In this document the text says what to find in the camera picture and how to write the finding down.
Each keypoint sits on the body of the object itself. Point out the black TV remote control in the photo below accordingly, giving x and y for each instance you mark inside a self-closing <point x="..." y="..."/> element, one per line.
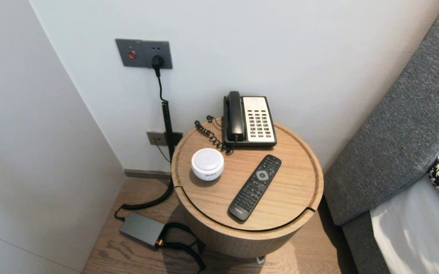
<point x="255" y="186"/>

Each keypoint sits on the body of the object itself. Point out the black telephone handset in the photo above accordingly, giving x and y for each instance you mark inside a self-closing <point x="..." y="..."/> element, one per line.
<point x="235" y="114"/>

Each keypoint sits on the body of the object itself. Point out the white round smart speaker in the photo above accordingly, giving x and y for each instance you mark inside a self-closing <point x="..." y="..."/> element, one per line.
<point x="207" y="163"/>

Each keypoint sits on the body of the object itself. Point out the black and cream telephone base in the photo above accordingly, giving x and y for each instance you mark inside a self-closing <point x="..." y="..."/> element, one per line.
<point x="259" y="121"/>

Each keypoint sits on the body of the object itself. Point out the thin black phone line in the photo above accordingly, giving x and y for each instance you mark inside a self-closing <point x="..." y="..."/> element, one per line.
<point x="162" y="153"/>

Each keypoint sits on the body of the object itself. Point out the round wooden nightstand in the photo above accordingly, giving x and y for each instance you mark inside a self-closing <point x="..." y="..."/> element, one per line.
<point x="280" y="179"/>

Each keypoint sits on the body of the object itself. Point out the grey wooden baseboard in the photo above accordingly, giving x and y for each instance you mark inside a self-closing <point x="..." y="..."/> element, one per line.
<point x="143" y="174"/>

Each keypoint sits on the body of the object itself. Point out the black power plug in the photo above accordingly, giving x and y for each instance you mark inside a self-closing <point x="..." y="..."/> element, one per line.
<point x="157" y="61"/>

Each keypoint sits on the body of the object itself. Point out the grey power adapter box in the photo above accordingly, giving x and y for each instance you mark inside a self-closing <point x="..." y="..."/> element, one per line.
<point x="141" y="228"/>

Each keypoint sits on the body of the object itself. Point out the grey upholstered headboard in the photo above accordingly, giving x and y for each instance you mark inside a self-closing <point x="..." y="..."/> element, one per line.
<point x="394" y="133"/>

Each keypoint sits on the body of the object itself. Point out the grey upholstered bed base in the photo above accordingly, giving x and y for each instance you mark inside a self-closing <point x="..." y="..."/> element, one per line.
<point x="364" y="247"/>

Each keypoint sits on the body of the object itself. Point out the white bed sheet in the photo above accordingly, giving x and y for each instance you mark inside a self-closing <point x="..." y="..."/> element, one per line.
<point x="421" y="236"/>

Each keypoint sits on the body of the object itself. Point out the beige wall data socket plate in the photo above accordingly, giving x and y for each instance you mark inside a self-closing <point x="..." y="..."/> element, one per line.
<point x="155" y="137"/>

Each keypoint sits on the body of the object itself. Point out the grey wall socket panel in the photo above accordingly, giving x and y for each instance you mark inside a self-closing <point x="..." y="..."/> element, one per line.
<point x="128" y="47"/>

